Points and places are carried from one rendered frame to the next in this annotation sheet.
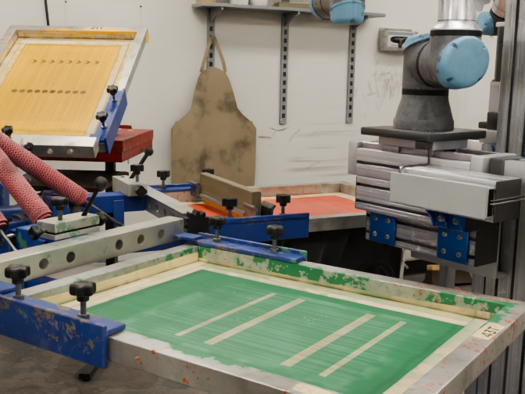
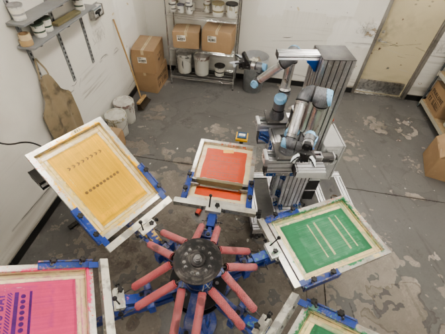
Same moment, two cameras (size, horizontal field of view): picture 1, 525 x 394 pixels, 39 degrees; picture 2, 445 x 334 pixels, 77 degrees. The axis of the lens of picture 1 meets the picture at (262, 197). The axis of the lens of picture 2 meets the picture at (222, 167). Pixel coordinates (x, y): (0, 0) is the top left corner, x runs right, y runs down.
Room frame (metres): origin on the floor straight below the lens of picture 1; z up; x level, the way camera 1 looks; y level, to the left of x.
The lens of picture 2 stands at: (1.37, 1.44, 2.94)
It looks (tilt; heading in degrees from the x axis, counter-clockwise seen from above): 47 degrees down; 302
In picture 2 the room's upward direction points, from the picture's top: 4 degrees clockwise
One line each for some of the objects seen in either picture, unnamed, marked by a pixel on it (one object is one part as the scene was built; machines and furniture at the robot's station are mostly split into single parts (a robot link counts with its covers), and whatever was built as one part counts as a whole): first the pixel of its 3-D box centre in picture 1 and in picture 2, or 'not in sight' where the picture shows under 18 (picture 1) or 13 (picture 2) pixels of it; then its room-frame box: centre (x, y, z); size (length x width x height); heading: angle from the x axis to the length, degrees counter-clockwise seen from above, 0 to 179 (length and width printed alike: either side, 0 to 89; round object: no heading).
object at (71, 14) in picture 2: (306, 7); (65, 17); (4.53, -0.24, 1.77); 0.41 x 0.10 x 0.03; 112
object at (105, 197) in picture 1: (112, 202); (212, 218); (2.08, 0.43, 1.02); 0.17 x 0.06 x 0.05; 116
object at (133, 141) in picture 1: (89, 142); not in sight; (3.28, 0.77, 1.06); 0.61 x 0.46 x 0.12; 176
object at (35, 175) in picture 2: not in sight; (40, 175); (3.49, 0.99, 1.06); 0.24 x 0.12 x 0.09; 176
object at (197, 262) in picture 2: not in sight; (198, 296); (1.86, 0.87, 0.67); 0.39 x 0.39 x 1.35
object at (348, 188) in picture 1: (287, 205); (222, 171); (2.33, -0.08, 0.97); 0.79 x 0.58 x 0.04; 116
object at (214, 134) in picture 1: (214, 126); (57, 103); (4.32, 0.29, 1.06); 0.53 x 0.07 x 1.05; 116
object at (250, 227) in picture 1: (256, 227); (249, 195); (1.97, 0.01, 0.97); 0.30 x 0.05 x 0.07; 116
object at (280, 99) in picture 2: not in sight; (279, 101); (2.19, -0.80, 1.42); 0.13 x 0.12 x 0.14; 103
